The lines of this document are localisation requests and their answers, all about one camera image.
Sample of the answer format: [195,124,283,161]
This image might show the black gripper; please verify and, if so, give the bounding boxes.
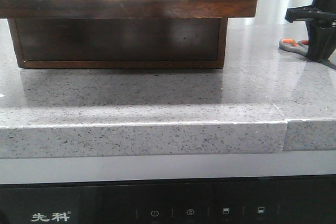
[285,0,335,61]

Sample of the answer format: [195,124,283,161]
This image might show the grey orange scissors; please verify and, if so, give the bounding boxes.
[279,38,335,70]

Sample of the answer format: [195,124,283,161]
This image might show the dark wooden drawer cabinet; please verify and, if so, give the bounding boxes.
[8,18,227,69]

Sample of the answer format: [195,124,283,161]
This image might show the black appliance control panel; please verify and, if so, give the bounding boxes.
[1,175,335,223]

